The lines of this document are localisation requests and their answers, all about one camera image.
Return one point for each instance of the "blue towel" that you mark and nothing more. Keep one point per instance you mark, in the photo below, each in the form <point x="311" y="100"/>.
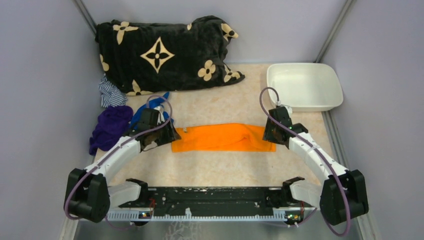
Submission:
<point x="154" y="103"/>

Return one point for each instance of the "purple towel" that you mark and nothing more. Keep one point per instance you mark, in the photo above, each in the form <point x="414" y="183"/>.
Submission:
<point x="111" y="124"/>

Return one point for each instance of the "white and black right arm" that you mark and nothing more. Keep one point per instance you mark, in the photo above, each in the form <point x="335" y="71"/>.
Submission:
<point x="341" y="194"/>

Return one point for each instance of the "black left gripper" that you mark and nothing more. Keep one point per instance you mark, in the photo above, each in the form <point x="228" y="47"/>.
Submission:
<point x="170" y="134"/>

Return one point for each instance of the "black floral blanket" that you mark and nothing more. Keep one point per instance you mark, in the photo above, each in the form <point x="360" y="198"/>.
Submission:
<point x="146" y="58"/>

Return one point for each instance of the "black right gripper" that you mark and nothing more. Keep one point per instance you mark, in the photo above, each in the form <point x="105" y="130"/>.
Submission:
<point x="267" y="135"/>

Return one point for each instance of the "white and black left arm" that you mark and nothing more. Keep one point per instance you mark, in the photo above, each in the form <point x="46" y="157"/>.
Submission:
<point x="89" y="194"/>

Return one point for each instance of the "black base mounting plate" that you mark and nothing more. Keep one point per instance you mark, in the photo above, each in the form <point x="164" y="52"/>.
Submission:
<point x="213" y="201"/>

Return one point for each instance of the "orange towel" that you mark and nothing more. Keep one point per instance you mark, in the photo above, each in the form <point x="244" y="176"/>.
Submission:
<point x="227" y="137"/>

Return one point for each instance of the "blue white striped cloth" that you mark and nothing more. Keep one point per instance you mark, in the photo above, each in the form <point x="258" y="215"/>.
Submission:
<point x="110" y="95"/>

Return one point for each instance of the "white plastic basin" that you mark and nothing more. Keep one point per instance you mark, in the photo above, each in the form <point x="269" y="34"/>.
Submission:
<point x="305" y="87"/>

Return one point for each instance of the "aluminium frame rail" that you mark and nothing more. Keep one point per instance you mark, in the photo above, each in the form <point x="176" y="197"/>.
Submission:
<point x="139" y="224"/>

